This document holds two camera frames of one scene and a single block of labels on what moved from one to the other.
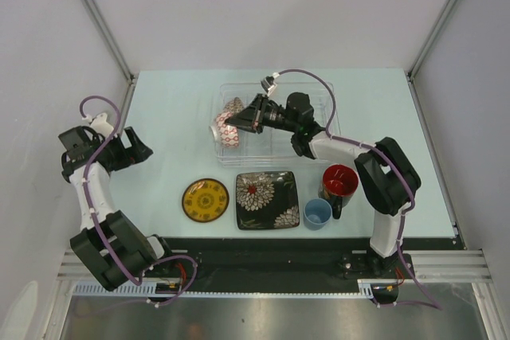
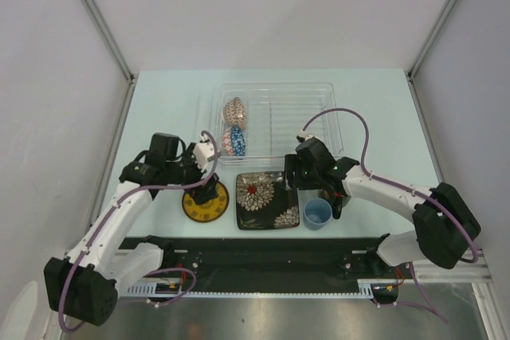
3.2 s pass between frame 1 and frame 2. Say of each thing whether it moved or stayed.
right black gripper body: moved
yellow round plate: stayed
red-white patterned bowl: stayed
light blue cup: stayed
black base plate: stayed
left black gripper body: moved
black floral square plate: stayed
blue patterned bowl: moved
